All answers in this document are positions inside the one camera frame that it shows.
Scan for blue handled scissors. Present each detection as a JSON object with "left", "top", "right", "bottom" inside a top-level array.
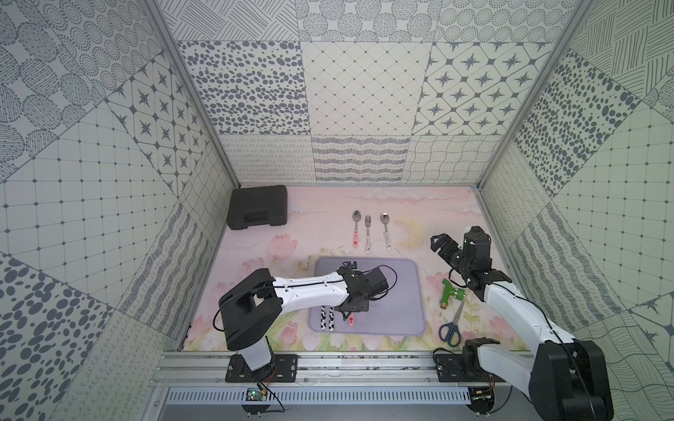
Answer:
[{"left": 438, "top": 301, "right": 464, "bottom": 347}]

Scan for green hose nozzle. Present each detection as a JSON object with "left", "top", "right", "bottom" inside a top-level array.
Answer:
[{"left": 440, "top": 279, "right": 465, "bottom": 310}]

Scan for white hello kitty spoon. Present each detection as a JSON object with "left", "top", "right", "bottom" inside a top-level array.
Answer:
[{"left": 380, "top": 212, "right": 391, "bottom": 250}]

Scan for white hello kitty fork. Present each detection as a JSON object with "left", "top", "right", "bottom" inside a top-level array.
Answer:
[{"left": 364, "top": 215, "right": 371, "bottom": 254}]

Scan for lavender plastic tray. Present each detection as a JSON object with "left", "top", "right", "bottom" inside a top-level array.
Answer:
[{"left": 309, "top": 256, "right": 426, "bottom": 336}]

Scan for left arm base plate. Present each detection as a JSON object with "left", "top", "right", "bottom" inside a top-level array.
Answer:
[{"left": 226, "top": 354, "right": 298, "bottom": 383}]

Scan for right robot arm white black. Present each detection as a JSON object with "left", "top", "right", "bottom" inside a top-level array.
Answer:
[{"left": 430, "top": 226, "right": 614, "bottom": 420}]

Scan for white vented cable duct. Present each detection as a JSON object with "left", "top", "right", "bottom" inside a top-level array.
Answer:
[{"left": 165, "top": 386, "right": 470, "bottom": 405}]

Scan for cow pattern handle spoon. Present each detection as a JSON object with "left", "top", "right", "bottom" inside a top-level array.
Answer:
[{"left": 328, "top": 307, "right": 335, "bottom": 332}]

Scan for pink strawberry handle spoon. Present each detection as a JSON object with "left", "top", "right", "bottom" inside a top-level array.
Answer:
[{"left": 352, "top": 210, "right": 362, "bottom": 248}]

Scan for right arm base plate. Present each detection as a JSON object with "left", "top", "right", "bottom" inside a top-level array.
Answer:
[{"left": 432, "top": 348, "right": 507, "bottom": 384}]

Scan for black plastic tool case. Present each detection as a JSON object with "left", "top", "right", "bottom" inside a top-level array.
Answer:
[{"left": 226, "top": 185, "right": 288, "bottom": 230}]

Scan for green circuit board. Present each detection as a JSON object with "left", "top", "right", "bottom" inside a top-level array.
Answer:
[{"left": 246, "top": 388, "right": 267, "bottom": 402}]

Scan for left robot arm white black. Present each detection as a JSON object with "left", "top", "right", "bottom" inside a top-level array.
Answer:
[{"left": 213, "top": 263, "right": 397, "bottom": 380}]

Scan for aluminium mounting rail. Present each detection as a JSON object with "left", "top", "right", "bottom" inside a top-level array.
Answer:
[{"left": 149, "top": 351, "right": 439, "bottom": 389}]

